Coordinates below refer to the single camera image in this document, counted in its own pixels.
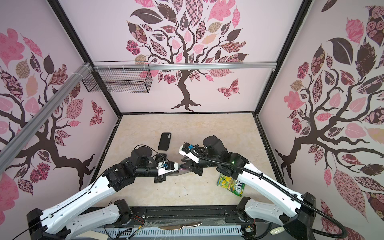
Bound black phone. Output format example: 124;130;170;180
176;168;192;176

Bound black phone case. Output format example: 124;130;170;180
158;133;172;151

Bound black smartphone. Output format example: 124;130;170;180
155;154;167;162

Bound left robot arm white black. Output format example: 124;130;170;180
27;146;179;240

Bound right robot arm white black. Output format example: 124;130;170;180
179;136;316;240

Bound green yellow candy bag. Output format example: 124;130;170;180
217;174;245;197

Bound wooden knife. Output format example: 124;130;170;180
159;222;203;231

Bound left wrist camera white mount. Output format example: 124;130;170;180
157;161;179;176

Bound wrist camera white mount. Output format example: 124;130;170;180
179;143;200;164
157;161;179;176

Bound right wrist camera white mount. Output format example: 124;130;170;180
179;143;200;164

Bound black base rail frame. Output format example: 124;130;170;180
55;203;316;240

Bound white perforated cable tray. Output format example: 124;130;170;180
93;226;243;239

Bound aluminium rail back wall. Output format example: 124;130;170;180
93;62;277;71

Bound aluminium rail wall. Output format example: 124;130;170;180
93;62;277;71
1;63;92;173

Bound black wire basket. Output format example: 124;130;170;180
82;60;153;94

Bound aluminium rail left wall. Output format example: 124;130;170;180
1;63;92;173

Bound black corrugated cable conduit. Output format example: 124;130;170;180
191;146;349;239

